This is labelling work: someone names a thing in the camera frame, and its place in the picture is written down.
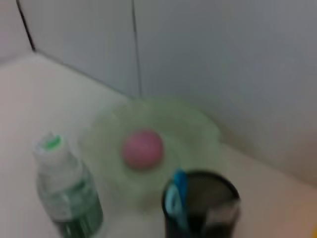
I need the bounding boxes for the blue scissors with cover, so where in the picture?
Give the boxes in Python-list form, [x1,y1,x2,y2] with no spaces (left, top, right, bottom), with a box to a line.
[164,168,191,232]

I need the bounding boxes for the pink peach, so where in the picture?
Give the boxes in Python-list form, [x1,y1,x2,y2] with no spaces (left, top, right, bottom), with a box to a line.
[121,128,165,171]

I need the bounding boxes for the black mesh pen holder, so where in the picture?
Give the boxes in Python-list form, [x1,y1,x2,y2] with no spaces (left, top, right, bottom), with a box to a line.
[161,170,242,238]

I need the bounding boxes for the green label water bottle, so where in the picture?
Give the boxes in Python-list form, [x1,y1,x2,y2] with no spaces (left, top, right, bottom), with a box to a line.
[33,133,105,238]

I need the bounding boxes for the green glass fruit plate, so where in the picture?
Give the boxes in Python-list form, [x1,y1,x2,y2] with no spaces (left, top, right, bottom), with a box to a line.
[84,96,223,211]

